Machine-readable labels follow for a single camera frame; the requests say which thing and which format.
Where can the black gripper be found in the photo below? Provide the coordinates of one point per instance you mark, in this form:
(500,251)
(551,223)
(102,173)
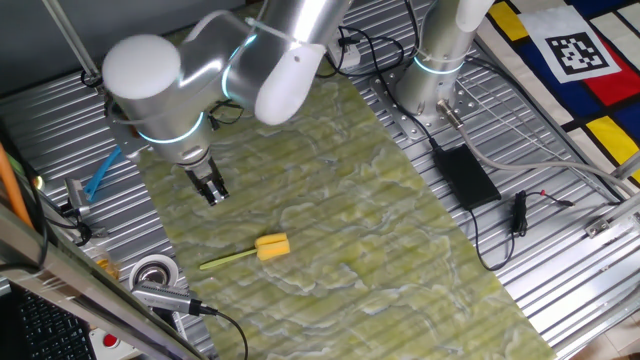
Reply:
(201,175)

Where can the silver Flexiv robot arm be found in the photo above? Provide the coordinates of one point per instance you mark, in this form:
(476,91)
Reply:
(150,100)

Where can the silver tape roll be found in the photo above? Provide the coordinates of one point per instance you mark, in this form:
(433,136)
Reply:
(152,272)

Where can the glass beaker with yellow liquid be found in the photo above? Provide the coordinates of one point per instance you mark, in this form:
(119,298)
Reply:
(107,265)

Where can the black clamp tool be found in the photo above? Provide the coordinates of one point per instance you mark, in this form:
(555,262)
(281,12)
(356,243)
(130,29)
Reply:
(76,195)

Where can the green marble pattern mat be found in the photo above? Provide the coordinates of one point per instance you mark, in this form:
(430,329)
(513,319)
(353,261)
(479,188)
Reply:
(350,250)

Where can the grey emergency stop box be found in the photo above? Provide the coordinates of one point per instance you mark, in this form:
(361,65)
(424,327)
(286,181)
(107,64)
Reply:
(110,341)

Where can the white power strip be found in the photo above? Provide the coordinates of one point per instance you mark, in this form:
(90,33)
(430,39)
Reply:
(350,56)

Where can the metal pole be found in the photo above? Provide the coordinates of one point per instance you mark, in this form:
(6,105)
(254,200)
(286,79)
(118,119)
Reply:
(75,45)

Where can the orange tube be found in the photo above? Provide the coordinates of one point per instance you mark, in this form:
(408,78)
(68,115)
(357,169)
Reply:
(10,185)

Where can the black keyboard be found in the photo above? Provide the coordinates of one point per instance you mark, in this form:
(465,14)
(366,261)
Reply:
(50,330)

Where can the black power adapter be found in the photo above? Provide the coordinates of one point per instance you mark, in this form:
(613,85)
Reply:
(467,177)

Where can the white fiducial marker sheet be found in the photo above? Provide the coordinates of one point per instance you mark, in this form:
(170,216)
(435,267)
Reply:
(577,52)

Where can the colourful block pattern cloth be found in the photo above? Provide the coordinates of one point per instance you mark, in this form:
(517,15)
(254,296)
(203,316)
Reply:
(615,135)

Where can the grey camera bracket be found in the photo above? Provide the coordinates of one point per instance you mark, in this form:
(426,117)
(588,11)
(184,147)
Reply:
(122,140)

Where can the silver depth camera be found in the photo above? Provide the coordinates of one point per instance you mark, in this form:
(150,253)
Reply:
(165,297)

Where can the aluminium frame bar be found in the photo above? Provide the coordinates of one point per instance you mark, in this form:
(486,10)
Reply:
(75,280)
(615,215)

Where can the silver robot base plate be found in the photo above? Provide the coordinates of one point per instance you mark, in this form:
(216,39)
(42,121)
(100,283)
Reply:
(415,127)

